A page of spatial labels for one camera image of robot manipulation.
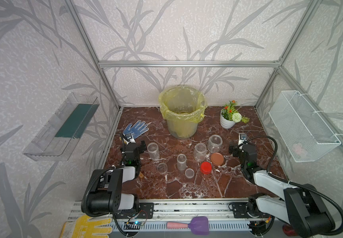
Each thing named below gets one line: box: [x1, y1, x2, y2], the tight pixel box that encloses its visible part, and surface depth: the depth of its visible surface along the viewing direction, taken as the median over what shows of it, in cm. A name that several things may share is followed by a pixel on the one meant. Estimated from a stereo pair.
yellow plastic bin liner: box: [158, 85, 208, 123], surface depth 94 cm
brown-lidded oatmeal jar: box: [207, 134, 224, 153], surface depth 93 cm
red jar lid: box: [200, 161, 213, 175], surface depth 88 cm
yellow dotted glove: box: [71, 214, 113, 238], surface depth 71 cm
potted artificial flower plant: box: [220, 100, 250, 129], surface depth 100 cm
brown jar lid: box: [210, 152, 225, 167], surface depth 93 cm
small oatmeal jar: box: [176, 153, 187, 171], surface depth 84 cm
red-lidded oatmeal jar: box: [193, 142, 208, 162], surface depth 88 cm
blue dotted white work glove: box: [122, 119, 150, 139], surface depth 110 cm
